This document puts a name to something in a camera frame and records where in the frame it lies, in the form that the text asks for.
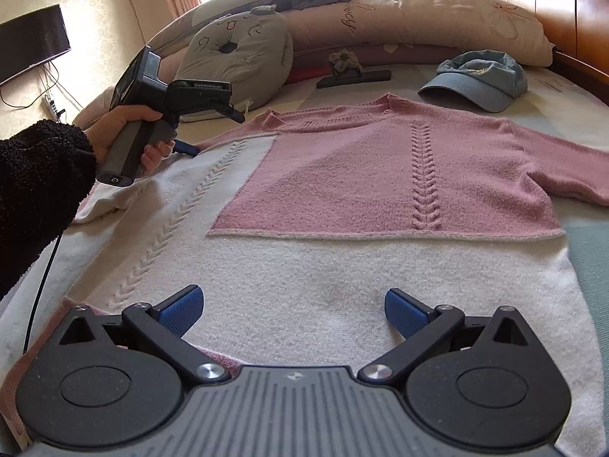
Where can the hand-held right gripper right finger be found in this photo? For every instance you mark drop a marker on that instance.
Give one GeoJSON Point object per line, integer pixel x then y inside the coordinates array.
{"type": "Point", "coordinates": [404, 312]}

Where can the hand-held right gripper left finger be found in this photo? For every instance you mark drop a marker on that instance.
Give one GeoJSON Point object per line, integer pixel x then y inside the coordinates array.
{"type": "Point", "coordinates": [181, 307]}

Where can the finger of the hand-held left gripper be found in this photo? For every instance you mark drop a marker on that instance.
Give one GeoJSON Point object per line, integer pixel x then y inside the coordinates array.
{"type": "Point", "coordinates": [234, 112]}
{"type": "Point", "coordinates": [188, 149]}

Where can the pink and white sweater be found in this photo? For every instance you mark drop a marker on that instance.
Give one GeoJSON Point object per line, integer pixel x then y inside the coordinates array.
{"type": "Point", "coordinates": [357, 176]}

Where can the person's left forearm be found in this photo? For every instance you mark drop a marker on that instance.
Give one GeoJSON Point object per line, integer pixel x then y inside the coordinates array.
{"type": "Point", "coordinates": [38, 190]}

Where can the person's left hand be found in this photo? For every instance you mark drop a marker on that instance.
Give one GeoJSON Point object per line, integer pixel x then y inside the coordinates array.
{"type": "Point", "coordinates": [109, 123]}

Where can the grey cat face cushion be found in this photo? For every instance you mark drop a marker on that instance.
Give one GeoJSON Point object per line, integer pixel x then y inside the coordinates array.
{"type": "Point", "coordinates": [238, 62]}

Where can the white power strip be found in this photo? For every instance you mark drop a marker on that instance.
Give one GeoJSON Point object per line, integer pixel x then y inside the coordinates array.
{"type": "Point", "coordinates": [51, 107]}

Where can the grey pillow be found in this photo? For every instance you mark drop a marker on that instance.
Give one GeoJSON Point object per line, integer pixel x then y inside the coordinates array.
{"type": "Point", "coordinates": [228, 4]}

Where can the knitted flower ornament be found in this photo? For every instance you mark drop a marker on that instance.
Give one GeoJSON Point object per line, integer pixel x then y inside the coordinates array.
{"type": "Point", "coordinates": [343, 59]}

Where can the black phone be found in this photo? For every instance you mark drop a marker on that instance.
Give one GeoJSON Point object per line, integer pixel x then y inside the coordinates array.
{"type": "Point", "coordinates": [371, 76]}

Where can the pink quilt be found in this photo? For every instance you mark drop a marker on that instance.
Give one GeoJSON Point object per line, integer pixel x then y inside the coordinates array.
{"type": "Point", "coordinates": [414, 54]}

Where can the beige floral quilt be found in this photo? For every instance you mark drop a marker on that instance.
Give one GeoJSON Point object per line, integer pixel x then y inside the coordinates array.
{"type": "Point", "coordinates": [428, 19]}

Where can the light blue cap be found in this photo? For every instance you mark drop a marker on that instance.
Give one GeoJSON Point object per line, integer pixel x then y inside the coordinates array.
{"type": "Point", "coordinates": [476, 88]}

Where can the wooden bed headboard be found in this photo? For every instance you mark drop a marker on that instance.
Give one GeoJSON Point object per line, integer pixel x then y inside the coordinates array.
{"type": "Point", "coordinates": [571, 9]}

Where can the black wall television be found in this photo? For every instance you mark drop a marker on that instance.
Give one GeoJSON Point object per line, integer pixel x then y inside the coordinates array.
{"type": "Point", "coordinates": [28, 43]}

